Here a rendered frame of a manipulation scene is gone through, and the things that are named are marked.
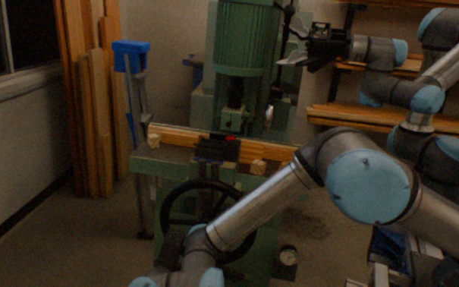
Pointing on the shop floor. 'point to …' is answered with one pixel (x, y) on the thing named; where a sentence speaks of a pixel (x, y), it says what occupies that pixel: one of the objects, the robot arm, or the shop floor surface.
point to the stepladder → (136, 119)
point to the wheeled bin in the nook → (196, 67)
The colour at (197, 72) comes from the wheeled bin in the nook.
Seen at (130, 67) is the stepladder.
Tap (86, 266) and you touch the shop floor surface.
